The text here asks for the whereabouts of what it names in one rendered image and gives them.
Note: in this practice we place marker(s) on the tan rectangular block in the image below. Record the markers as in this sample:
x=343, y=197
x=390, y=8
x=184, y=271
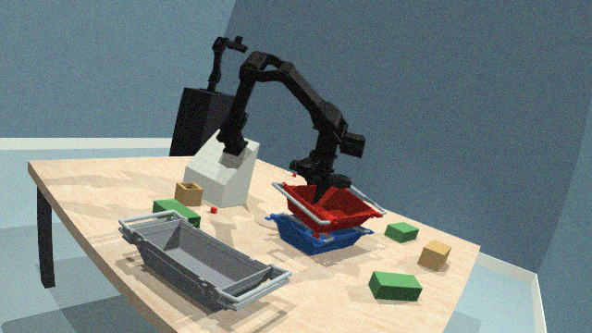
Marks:
x=434, y=255

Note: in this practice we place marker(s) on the blue plastic tray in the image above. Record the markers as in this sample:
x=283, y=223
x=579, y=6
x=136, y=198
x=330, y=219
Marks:
x=301, y=236

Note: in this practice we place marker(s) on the tan open-top box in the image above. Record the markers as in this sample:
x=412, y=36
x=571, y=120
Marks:
x=189, y=194

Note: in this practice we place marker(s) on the green rectangular block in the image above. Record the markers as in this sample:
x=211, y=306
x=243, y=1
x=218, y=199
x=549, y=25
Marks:
x=173, y=204
x=393, y=286
x=401, y=232

